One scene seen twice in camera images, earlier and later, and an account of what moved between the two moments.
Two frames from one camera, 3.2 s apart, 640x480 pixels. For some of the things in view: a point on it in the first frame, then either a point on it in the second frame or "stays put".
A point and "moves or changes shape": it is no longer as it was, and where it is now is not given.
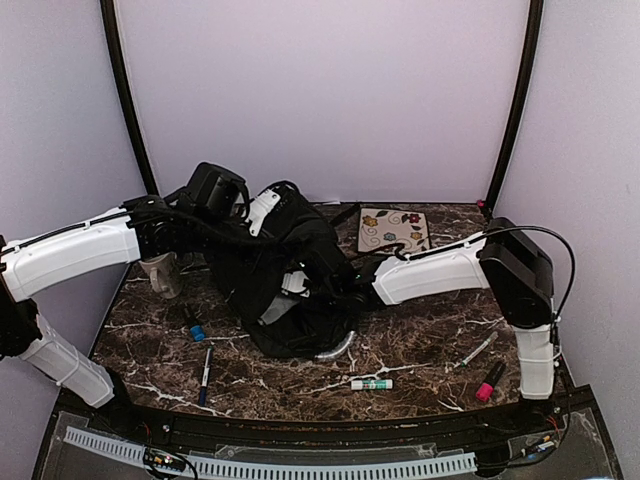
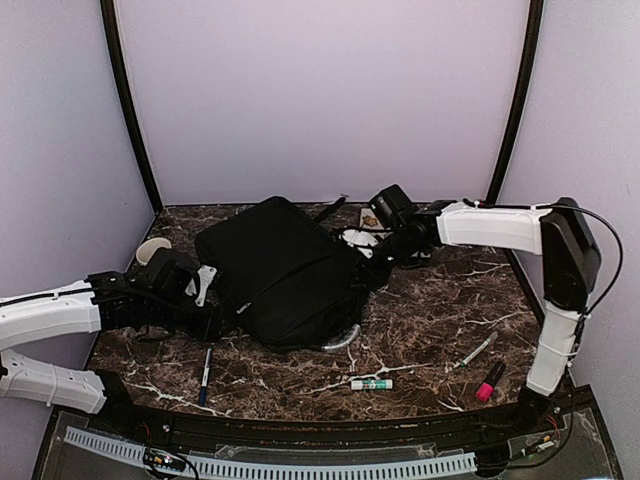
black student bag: [293, 286] moves or changes shape
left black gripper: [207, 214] → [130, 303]
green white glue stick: [371, 384] stays put
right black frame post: [531, 54] stays put
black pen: [206, 377] stays put
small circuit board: [152, 456] stays put
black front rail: [458, 426] stays put
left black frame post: [108, 9] stays put
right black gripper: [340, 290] → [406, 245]
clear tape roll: [343, 347] → [344, 338]
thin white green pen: [491, 339] stays put
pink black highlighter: [486, 389] stays put
